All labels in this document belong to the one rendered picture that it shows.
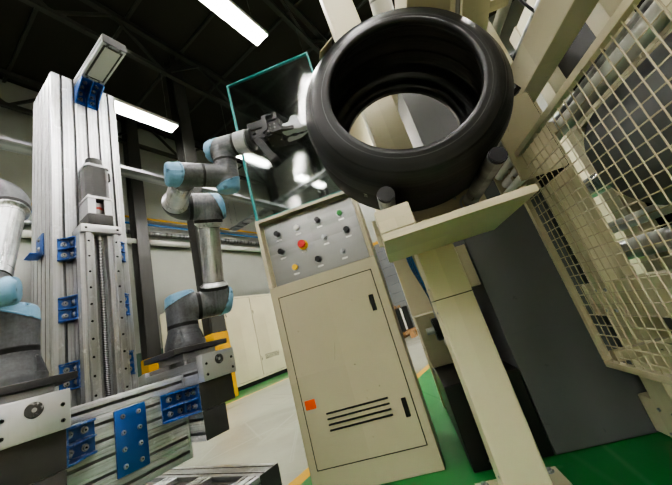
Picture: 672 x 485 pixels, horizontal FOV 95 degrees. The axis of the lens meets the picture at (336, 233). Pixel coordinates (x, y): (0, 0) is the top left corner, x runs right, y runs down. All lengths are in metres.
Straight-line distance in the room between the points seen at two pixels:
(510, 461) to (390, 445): 0.51
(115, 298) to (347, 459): 1.13
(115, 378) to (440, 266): 1.19
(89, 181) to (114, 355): 0.69
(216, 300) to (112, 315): 0.36
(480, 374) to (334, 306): 0.67
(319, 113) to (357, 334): 0.97
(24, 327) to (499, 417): 1.38
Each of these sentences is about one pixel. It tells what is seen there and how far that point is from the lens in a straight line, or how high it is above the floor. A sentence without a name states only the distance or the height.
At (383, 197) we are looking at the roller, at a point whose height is 0.89.
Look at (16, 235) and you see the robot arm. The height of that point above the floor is 1.12.
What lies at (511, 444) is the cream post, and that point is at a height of 0.18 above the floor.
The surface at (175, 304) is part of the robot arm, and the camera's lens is 1.42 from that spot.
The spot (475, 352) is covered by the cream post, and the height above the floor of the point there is 0.44.
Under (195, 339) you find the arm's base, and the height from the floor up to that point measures 0.74.
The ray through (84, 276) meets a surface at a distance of 1.44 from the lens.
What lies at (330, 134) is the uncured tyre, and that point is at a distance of 0.87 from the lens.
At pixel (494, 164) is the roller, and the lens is 0.85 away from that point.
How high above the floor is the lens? 0.62
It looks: 17 degrees up
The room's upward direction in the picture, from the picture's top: 17 degrees counter-clockwise
